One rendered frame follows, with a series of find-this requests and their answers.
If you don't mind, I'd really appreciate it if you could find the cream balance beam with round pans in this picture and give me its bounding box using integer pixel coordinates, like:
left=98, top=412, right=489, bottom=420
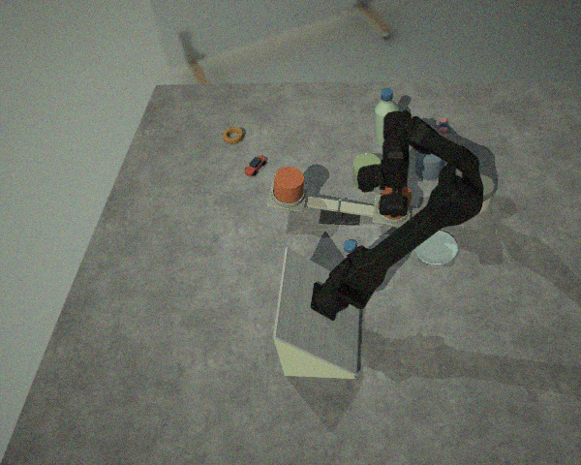
left=267, top=179, right=411, bottom=227

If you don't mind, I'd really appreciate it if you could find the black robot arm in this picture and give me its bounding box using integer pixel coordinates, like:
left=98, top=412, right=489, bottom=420
left=311, top=110, right=484, bottom=321

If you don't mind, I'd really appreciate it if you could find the brown ring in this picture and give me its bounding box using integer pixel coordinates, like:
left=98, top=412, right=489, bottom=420
left=223, top=126, right=243, bottom=144

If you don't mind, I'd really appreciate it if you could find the blue cylinder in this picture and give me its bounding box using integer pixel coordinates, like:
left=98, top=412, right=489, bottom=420
left=344, top=240, right=356, bottom=253

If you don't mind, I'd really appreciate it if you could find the orange cylinder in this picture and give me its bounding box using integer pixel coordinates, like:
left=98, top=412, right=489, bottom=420
left=274, top=167, right=304, bottom=203
left=382, top=186, right=412, bottom=219

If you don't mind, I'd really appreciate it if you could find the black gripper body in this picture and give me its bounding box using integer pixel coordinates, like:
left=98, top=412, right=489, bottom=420
left=380, top=156, right=409, bottom=216

